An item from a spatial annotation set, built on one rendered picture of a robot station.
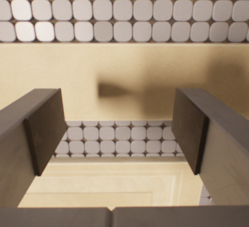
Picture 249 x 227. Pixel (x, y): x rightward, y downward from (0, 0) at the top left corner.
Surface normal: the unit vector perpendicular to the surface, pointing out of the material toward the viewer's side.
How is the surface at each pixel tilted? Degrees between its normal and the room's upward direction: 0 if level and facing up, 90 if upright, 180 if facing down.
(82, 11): 0
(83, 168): 0
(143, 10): 0
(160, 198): 11
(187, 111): 90
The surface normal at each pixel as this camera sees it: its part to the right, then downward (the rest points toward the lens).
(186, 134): -1.00, 0.00
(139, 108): 0.01, 0.36
